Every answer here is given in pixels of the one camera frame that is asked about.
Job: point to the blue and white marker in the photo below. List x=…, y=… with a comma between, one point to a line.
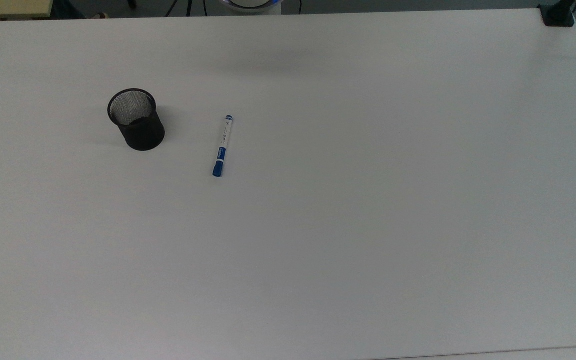
x=222, y=145

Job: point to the black mesh pen holder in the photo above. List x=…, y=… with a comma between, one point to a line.
x=144, y=135

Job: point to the beige shoe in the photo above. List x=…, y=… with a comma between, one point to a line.
x=101, y=15

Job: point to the yellow wooden table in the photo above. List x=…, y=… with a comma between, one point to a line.
x=8, y=7

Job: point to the black clamp mount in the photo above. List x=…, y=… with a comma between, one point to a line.
x=558, y=16

